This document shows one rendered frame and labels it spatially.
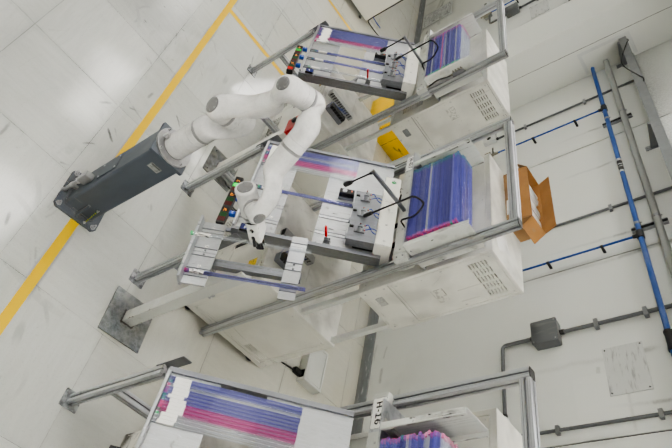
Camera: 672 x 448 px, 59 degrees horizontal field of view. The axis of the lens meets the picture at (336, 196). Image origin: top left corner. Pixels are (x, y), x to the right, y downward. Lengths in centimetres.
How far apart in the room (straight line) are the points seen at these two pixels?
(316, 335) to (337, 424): 106
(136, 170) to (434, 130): 203
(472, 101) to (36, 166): 252
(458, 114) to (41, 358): 273
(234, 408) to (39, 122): 181
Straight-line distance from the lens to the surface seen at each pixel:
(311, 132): 219
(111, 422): 312
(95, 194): 310
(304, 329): 333
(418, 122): 404
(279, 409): 234
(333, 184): 313
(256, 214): 222
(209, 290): 278
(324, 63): 411
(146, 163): 282
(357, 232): 281
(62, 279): 312
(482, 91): 390
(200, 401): 235
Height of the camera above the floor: 255
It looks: 30 degrees down
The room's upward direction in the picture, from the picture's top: 66 degrees clockwise
